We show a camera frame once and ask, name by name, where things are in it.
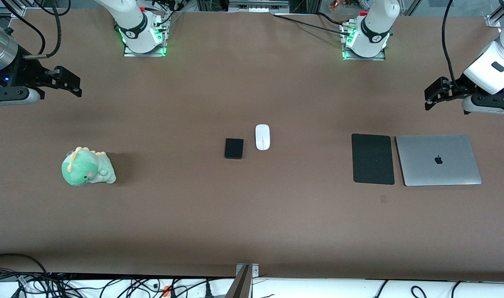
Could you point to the metal table bracket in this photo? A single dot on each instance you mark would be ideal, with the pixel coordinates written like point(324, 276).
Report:
point(244, 281)

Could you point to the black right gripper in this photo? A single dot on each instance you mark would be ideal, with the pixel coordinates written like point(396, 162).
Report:
point(25, 70)

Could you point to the white computer mouse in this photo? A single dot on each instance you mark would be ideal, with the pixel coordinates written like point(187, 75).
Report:
point(262, 137)

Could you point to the black mouse pad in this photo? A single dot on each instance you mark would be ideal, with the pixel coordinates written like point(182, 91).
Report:
point(372, 159)

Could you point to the silver closed laptop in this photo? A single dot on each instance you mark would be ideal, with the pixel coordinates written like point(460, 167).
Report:
point(438, 159)

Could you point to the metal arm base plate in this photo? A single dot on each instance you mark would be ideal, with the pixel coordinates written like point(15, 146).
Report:
point(144, 53)
point(365, 57)

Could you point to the aluminium frame profile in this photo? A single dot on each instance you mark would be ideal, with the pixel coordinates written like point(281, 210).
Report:
point(495, 20)
point(7, 9)

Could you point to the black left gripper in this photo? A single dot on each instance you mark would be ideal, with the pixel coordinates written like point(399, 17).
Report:
point(457, 87)

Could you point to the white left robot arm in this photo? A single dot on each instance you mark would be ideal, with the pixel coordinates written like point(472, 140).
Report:
point(374, 33)

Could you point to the green dinosaur plush toy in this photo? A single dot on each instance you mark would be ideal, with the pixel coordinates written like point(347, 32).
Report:
point(86, 167)

